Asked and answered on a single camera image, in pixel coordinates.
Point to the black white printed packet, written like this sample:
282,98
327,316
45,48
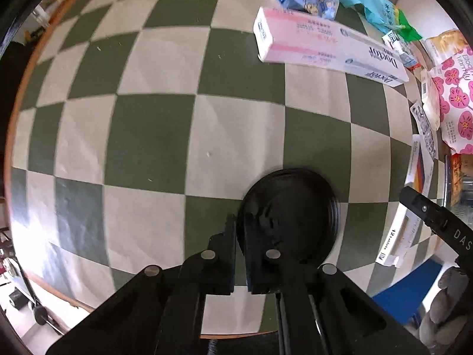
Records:
425,129

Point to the green plastic packet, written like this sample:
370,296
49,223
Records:
408,31

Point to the black round plastic lid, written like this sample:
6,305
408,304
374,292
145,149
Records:
295,199

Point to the yellow snack bag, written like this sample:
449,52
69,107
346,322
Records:
447,42

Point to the white tablet box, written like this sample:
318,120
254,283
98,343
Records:
399,236

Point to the pink white long carton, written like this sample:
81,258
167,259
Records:
314,40

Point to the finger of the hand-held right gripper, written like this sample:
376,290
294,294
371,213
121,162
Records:
417,201

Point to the pink floral paper bag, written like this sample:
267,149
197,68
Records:
458,100

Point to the orange snack box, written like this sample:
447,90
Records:
458,170

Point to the small white blue box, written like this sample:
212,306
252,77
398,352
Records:
393,42

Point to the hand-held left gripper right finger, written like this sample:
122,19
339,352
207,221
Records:
249,262

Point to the blue foam cushion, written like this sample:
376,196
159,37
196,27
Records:
406,292

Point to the person's right hand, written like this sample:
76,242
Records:
447,296

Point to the green white checkered tablecloth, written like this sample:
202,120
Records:
147,118

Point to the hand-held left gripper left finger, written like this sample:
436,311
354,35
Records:
231,262

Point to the black wheeled frame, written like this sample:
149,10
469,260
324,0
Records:
35,305

